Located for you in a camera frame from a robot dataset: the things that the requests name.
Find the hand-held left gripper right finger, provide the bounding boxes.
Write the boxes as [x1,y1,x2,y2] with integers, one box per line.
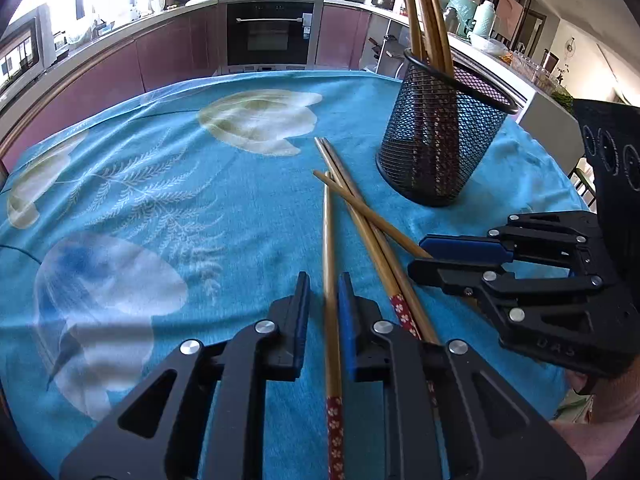
[337,272,587,480]

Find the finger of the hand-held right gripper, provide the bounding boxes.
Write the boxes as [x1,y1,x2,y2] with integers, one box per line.
[407,259,640,376]
[419,212,608,273]

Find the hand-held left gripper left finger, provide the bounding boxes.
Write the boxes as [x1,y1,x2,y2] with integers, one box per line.
[60,271,312,480]

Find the brown wooden chopstick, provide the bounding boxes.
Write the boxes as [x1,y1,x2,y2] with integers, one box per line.
[322,138,442,346]
[313,170,436,261]
[322,171,347,480]
[314,137,423,342]

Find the black mesh utensil holder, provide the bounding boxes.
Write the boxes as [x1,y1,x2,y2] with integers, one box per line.
[376,47,521,207]

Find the bunch of wooden chopsticks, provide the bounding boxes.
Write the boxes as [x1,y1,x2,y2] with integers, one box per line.
[390,0,456,198]

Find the person's right hand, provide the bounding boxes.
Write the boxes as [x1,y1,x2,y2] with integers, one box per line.
[567,367,640,423]

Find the green wooden chair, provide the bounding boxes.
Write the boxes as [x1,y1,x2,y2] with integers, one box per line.
[570,160,598,208]

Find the clear plastic food container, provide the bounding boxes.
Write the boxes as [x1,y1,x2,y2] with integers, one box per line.
[510,52,556,86]

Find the white kitchen countertop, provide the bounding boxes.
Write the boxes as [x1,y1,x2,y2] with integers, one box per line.
[0,0,576,111]

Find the white bowl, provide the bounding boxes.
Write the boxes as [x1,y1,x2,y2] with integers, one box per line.
[470,34,506,58]

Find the blue printed tablecloth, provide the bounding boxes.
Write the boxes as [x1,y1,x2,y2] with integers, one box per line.
[0,70,596,480]

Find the mint green thermos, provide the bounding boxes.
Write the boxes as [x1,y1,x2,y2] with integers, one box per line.
[472,0,497,41]

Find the person's pink clothing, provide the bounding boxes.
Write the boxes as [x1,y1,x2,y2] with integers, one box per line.
[550,417,636,480]

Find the black built-in oven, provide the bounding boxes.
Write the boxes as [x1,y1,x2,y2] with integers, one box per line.
[226,0,316,68]

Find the pink kitchen base cabinets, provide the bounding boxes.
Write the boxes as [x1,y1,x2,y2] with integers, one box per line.
[0,2,401,171]

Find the white microwave oven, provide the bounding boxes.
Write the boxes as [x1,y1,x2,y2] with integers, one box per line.
[0,12,48,101]

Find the framed wall picture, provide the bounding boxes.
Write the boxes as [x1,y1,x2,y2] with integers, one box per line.
[495,0,523,41]

